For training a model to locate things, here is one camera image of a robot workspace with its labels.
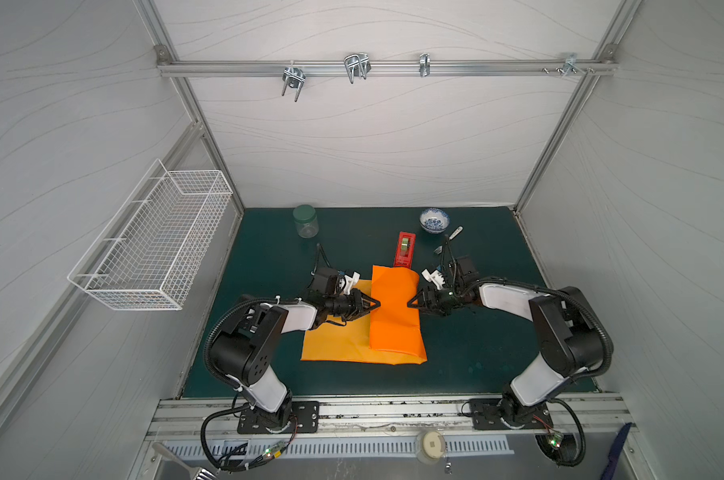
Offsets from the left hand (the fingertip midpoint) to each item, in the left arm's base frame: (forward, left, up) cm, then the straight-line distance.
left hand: (381, 304), depth 87 cm
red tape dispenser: (+21, -8, -1) cm, 23 cm away
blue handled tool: (-33, -56, -7) cm, 66 cm away
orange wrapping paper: (-9, -2, +1) cm, 9 cm away
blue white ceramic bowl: (+39, -20, -5) cm, 44 cm away
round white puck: (-34, -10, +5) cm, 36 cm away
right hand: (+2, -11, -2) cm, 12 cm away
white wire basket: (-1, +55, +25) cm, 60 cm away
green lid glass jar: (+32, +28, +3) cm, 43 cm away
